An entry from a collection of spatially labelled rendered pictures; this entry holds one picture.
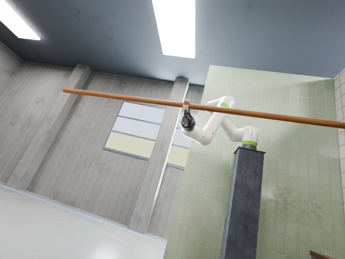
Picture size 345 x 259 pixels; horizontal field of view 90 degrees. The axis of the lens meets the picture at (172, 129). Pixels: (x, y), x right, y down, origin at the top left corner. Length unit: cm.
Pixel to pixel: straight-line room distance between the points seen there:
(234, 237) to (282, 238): 80
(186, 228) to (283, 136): 153
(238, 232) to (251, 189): 32
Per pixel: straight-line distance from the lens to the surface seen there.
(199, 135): 121
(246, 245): 154
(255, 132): 173
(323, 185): 245
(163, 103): 98
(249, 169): 157
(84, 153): 418
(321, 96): 290
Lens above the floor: 66
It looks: 21 degrees up
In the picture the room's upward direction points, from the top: 16 degrees clockwise
